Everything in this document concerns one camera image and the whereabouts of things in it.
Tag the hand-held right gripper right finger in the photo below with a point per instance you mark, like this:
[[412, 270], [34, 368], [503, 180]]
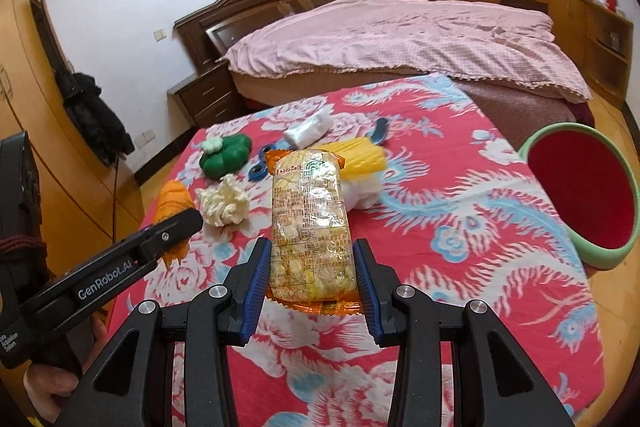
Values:
[[367, 292]]

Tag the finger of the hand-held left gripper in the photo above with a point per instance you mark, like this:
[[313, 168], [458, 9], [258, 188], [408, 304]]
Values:
[[125, 264]]

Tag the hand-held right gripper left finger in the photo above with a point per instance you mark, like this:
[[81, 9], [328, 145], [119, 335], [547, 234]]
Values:
[[255, 292]]

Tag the clear orange-edged snack packet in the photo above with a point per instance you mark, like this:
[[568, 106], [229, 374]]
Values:
[[307, 227]]

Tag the red bin with green rim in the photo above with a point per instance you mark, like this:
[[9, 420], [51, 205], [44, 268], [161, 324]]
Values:
[[580, 192]]

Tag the person's left hand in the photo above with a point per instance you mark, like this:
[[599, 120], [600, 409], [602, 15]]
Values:
[[50, 394]]

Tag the red floral tablecloth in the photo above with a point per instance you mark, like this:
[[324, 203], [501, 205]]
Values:
[[450, 257]]

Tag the cream crumpled paper ball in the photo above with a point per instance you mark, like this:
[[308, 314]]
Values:
[[222, 202]]

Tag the black hanging jacket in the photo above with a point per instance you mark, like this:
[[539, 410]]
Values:
[[92, 117]]

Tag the blue fidget spinner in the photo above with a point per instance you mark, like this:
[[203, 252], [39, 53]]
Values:
[[259, 164]]

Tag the yellow corn toy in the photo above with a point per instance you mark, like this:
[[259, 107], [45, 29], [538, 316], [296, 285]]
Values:
[[362, 159]]

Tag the green toy pepper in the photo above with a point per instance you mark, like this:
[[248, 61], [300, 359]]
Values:
[[222, 159]]

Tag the wooden wardrobe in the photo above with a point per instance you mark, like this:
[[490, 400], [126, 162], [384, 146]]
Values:
[[30, 72]]

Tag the dark wooden nightstand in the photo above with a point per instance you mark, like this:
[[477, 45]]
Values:
[[207, 94]]

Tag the bed with brown sheet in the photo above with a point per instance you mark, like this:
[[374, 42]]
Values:
[[515, 104]]

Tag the pink checked blanket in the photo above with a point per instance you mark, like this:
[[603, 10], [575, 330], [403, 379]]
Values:
[[410, 42]]

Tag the dark wooden headboard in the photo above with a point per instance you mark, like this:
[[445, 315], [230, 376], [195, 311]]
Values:
[[240, 7]]

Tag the wooden corner shelf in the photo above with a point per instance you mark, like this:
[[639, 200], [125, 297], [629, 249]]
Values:
[[605, 62]]

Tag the glass jar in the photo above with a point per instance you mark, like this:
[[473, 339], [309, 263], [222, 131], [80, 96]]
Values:
[[613, 39]]

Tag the small red box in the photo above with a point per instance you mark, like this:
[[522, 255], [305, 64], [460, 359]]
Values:
[[610, 1]]

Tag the low white wall socket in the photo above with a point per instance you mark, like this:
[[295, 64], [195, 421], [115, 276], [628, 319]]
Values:
[[147, 138]]

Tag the white wall switch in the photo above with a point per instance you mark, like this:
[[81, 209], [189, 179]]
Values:
[[159, 35]]

